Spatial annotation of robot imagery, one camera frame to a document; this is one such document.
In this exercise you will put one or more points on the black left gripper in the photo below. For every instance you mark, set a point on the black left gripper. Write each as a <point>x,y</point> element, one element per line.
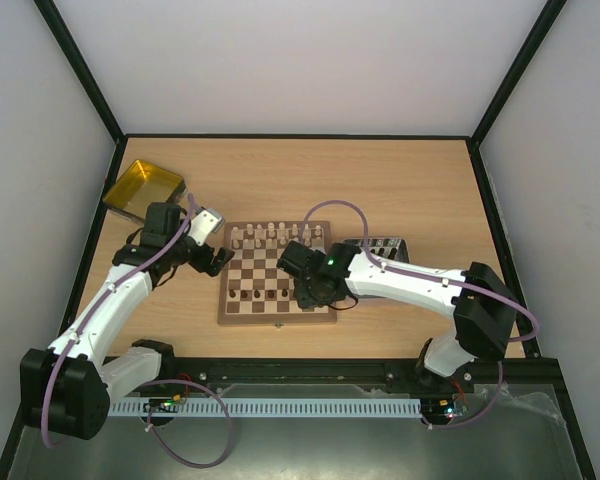
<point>218,263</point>

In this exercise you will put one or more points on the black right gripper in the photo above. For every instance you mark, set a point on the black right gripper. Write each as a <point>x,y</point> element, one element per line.
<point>291,258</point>

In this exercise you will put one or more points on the wooden chess board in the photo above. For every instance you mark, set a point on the wooden chess board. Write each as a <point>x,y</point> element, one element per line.
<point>256,269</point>

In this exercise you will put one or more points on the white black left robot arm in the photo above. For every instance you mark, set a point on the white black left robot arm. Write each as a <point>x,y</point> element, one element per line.
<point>68,388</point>

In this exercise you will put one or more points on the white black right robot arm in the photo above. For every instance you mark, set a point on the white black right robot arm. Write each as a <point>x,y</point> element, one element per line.
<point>476,301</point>

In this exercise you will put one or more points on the left control circuit board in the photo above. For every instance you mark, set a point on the left control circuit board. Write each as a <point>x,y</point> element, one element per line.
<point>169,405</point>

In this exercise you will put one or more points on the control circuit board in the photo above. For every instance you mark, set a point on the control circuit board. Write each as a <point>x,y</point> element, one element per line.
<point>169,405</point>
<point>444,408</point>

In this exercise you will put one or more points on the right control circuit board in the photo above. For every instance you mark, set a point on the right control circuit board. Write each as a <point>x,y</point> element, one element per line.
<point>444,408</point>

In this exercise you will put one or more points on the yellow metal tin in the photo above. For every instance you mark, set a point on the yellow metal tin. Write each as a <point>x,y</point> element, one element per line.
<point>141,184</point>

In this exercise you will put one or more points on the silver metal tin tray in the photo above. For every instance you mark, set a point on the silver metal tin tray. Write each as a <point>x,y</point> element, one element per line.
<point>392,248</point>

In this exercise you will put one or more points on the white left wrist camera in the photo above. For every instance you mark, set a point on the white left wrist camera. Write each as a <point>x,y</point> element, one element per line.
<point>205,223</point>

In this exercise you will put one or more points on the white slotted cable duct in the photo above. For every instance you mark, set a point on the white slotted cable duct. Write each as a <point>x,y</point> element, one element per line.
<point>279,408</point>

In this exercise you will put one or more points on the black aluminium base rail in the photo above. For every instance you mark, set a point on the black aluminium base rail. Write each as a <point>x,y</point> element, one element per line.
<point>396,376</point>

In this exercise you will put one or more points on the black enclosure frame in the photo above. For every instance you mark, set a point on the black enclosure frame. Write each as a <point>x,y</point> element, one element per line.
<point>534,39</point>

